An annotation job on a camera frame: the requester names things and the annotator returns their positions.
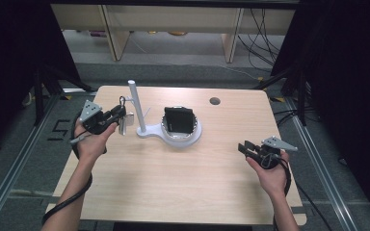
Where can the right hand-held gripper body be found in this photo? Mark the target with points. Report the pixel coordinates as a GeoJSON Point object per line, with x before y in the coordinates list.
{"type": "Point", "coordinates": [271, 152]}

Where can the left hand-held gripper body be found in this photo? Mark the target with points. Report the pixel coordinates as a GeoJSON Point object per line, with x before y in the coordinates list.
{"type": "Point", "coordinates": [91, 117]}

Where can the silver key bunch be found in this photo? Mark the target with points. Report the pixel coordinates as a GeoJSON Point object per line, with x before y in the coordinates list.
{"type": "Point", "coordinates": [128, 118]}

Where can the white stand with pole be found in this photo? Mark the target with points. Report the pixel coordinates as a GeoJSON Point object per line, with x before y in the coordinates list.
{"type": "Point", "coordinates": [138, 106]}

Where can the white bowl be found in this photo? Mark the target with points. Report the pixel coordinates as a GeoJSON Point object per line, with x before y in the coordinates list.
{"type": "Point", "coordinates": [196, 126]}

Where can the person's left hand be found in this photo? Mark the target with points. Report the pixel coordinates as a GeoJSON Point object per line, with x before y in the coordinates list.
{"type": "Point", "coordinates": [91, 146]}

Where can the person's right hand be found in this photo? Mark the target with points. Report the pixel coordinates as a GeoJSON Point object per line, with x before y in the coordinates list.
{"type": "Point", "coordinates": [274, 181]}

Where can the yellow floor tape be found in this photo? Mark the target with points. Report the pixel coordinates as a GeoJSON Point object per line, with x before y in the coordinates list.
{"type": "Point", "coordinates": [66, 97]}
{"type": "Point", "coordinates": [277, 99]}

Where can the black metal stand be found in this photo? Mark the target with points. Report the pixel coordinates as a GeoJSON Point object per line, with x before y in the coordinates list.
{"type": "Point", "coordinates": [40, 96]}
{"type": "Point", "coordinates": [297, 93]}

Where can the dark curtain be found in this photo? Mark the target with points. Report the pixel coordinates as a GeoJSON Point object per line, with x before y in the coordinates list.
{"type": "Point", "coordinates": [350, 80]}
{"type": "Point", "coordinates": [13, 48]}

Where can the beige wooden shelf unit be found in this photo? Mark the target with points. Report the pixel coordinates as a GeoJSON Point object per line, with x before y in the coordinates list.
{"type": "Point", "coordinates": [173, 19]}

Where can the aluminium floor rail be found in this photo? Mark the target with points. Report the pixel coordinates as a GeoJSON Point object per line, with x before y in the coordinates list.
{"type": "Point", "coordinates": [321, 173]}
{"type": "Point", "coordinates": [16, 163]}

